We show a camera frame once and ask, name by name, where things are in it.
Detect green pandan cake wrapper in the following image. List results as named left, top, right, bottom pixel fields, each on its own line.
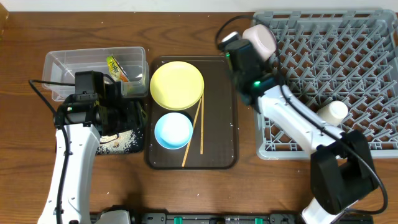
left=106, top=55, right=129, bottom=82

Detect pink bowl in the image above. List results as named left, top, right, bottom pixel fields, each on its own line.
left=243, top=24, right=277, bottom=61

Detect pile of white rice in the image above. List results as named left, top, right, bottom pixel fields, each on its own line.
left=96, top=129, right=144, bottom=155

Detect light blue bowl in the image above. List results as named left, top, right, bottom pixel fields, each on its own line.
left=154, top=112, right=193, bottom=150

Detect pale green cup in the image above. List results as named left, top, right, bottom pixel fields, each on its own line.
left=317, top=101, right=348, bottom=126

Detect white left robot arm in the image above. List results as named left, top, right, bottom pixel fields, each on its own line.
left=38, top=71, right=147, bottom=223

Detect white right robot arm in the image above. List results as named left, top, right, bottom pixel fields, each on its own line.
left=215, top=32, right=382, bottom=223

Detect black food waste tray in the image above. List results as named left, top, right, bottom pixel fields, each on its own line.
left=96, top=100, right=147, bottom=155

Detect clear plastic waste bin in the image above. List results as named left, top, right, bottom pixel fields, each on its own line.
left=42, top=47, right=149, bottom=101

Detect grey plastic dishwasher rack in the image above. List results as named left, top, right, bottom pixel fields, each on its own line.
left=254, top=9, right=397, bottom=159

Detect right wooden chopstick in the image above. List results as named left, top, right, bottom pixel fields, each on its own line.
left=200, top=93, right=205, bottom=155

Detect wooden chopstick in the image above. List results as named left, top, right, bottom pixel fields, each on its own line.
left=182, top=97, right=203, bottom=167
left=200, top=93, right=205, bottom=155

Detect yellow plate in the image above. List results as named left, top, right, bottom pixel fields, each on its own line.
left=150, top=61, right=205, bottom=111

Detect left wooden chopstick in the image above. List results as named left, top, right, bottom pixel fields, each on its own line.
left=182, top=97, right=203, bottom=167

